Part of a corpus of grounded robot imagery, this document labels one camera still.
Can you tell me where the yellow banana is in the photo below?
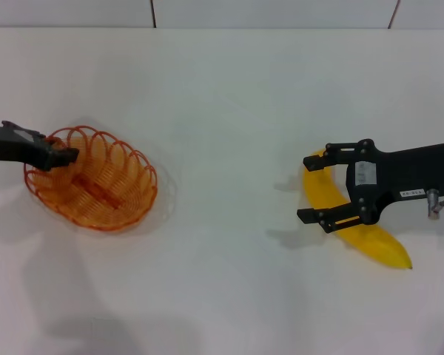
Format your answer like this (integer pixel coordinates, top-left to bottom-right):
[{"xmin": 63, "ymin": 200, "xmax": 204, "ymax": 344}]
[{"xmin": 303, "ymin": 147, "xmax": 414, "ymax": 271}]

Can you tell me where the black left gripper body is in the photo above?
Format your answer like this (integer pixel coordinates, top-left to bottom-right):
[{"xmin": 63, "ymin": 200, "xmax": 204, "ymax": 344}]
[{"xmin": 0, "ymin": 120, "xmax": 50, "ymax": 170}]

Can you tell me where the silver cable connector plug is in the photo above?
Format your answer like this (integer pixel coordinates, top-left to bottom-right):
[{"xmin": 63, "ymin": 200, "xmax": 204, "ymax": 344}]
[{"xmin": 426, "ymin": 188, "xmax": 442, "ymax": 221}]

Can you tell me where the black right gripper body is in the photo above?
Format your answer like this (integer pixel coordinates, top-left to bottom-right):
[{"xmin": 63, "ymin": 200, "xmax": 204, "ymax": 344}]
[{"xmin": 346, "ymin": 141, "xmax": 444, "ymax": 216}]

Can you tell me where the orange wire basket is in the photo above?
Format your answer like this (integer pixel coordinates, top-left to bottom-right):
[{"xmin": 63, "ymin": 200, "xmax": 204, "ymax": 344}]
[{"xmin": 24, "ymin": 125, "xmax": 159, "ymax": 233}]

